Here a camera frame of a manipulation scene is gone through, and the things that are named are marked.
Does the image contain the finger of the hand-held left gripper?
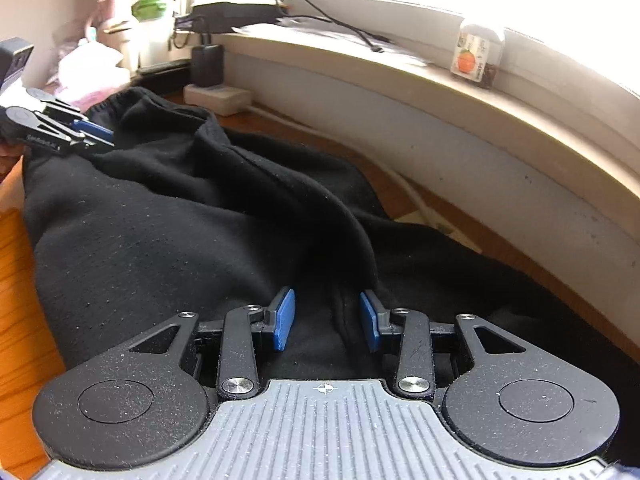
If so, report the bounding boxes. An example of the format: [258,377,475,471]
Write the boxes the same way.
[61,132,117,155]
[27,89,115,137]

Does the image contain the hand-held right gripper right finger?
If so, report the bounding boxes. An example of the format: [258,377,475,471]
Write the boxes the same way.
[360,290,543,398]

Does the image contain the black flat device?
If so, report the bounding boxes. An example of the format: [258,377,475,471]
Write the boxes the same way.
[134,59,193,77]

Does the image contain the black cable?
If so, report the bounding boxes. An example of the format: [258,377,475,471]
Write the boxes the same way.
[272,0,396,56]

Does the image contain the black sweatpants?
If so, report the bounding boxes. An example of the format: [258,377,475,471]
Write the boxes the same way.
[21,86,640,406]

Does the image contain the green frog toy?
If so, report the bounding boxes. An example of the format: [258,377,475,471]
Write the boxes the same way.
[131,0,169,22]

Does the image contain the white papers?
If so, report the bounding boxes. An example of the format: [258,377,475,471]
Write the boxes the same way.
[232,14,436,67]

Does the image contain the black electronics box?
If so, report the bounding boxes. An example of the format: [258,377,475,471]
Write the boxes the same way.
[190,2,281,34]

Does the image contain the white power cable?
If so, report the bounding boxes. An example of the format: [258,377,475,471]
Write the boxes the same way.
[250,104,456,233]

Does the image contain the beige window sill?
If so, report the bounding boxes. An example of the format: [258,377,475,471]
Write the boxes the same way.
[215,0,640,196]

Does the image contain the jar with orange label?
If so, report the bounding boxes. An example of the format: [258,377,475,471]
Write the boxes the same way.
[451,17,506,90]

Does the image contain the white power strip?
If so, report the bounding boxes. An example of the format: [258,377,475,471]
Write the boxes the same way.
[183,84,252,117]

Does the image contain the pale pink cup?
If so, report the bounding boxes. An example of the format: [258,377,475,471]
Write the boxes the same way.
[96,0,135,36]

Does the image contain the black power adapter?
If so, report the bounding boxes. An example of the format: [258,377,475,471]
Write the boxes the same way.
[191,44,224,88]

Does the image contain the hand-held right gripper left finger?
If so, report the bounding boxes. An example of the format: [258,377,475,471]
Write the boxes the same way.
[107,287,296,397]

